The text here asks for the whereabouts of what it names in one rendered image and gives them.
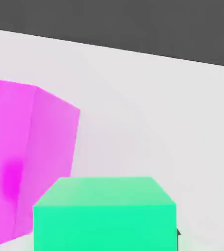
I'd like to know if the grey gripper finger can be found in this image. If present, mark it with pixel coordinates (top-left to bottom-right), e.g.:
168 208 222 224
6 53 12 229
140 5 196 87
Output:
176 227 185 251

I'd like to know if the small green cube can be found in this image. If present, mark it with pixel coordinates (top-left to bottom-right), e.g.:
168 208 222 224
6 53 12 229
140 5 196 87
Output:
33 176 177 251

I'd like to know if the large magenta box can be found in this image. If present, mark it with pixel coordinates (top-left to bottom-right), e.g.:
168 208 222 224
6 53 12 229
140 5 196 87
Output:
0 77 81 251

